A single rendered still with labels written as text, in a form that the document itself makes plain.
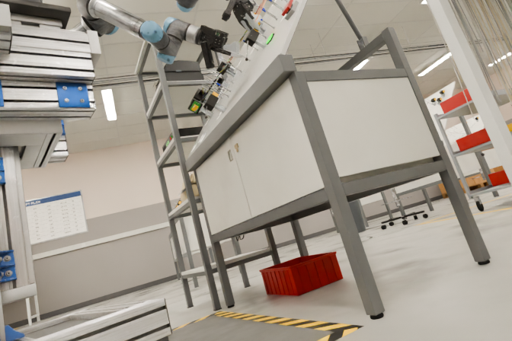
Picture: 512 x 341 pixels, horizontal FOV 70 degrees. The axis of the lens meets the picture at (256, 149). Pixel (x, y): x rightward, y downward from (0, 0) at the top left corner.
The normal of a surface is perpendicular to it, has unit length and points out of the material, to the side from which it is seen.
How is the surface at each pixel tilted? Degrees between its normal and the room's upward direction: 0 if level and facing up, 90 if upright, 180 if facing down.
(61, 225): 90
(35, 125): 90
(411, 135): 90
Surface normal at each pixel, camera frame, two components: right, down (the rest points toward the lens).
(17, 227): 0.58, -0.36
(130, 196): 0.28, -0.31
